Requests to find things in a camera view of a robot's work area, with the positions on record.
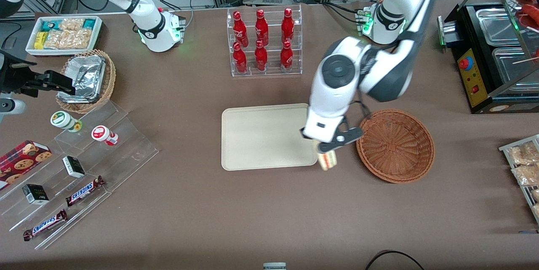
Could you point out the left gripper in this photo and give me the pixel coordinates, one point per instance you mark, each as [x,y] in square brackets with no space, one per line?
[301,131]

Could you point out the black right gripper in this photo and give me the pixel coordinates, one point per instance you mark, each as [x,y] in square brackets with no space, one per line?
[17,79]

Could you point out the triangle sandwich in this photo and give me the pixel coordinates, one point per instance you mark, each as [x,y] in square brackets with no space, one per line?
[328,160]

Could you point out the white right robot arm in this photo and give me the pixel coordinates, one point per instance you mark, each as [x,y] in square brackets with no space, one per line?
[147,13]

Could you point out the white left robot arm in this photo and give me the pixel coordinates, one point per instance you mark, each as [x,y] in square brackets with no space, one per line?
[337,72]

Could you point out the tan wicker basket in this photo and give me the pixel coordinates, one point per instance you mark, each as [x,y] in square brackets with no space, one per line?
[108,80]

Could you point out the beige plastic tray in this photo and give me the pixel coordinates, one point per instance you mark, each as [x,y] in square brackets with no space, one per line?
[265,137]

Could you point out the brown round wicker basket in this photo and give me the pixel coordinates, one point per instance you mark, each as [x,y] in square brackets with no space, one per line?
[396,148]

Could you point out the green lid yogurt cup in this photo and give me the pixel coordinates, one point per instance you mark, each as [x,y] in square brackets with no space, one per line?
[61,119]

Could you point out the aluminium foil containers stack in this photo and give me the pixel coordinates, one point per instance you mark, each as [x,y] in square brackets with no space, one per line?
[86,76]

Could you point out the yellow snack packet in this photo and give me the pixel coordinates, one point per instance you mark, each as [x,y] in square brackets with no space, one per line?
[39,40]

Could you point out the large clear cookie bag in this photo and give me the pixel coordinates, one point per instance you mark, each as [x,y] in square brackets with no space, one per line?
[69,39]

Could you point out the teal snack packet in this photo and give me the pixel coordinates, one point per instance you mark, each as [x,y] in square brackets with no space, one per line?
[89,23]
[49,25]

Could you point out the white rectangular snack bin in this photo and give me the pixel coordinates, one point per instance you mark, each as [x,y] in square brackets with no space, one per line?
[94,40]

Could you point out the small clear cookie bag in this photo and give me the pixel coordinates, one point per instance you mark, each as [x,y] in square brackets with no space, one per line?
[71,24]

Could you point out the red lid yogurt cup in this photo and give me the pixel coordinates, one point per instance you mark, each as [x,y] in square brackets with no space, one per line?
[101,133]

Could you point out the red chocolate cookie box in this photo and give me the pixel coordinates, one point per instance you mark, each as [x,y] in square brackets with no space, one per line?
[21,162]

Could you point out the small black carton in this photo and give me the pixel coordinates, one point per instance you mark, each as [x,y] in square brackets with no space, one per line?
[73,167]
[36,194]

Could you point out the clear acrylic bottle rack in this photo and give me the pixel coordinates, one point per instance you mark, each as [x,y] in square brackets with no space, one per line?
[271,72]

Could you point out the red cola bottle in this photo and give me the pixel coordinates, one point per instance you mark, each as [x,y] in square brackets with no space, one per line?
[239,28]
[286,57]
[260,57]
[261,28]
[287,25]
[239,59]

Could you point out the clear acrylic step shelf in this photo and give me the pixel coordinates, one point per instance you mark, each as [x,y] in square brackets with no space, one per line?
[126,152]

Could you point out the snickers bar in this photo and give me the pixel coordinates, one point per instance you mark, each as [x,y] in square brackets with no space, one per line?
[84,191]
[45,225]

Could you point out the grey device edge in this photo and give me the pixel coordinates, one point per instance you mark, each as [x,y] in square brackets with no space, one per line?
[274,266]

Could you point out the black hot food display machine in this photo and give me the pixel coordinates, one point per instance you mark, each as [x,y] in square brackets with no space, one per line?
[473,89]

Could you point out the red emergency stop button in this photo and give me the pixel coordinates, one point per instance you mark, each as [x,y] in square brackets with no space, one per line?
[464,64]

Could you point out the clear pastry bag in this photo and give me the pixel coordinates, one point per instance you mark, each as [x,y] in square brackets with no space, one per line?
[535,195]
[524,154]
[526,175]
[536,210]

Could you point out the steel food pan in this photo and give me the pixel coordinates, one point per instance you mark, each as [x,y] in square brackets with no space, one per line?
[511,65]
[499,25]

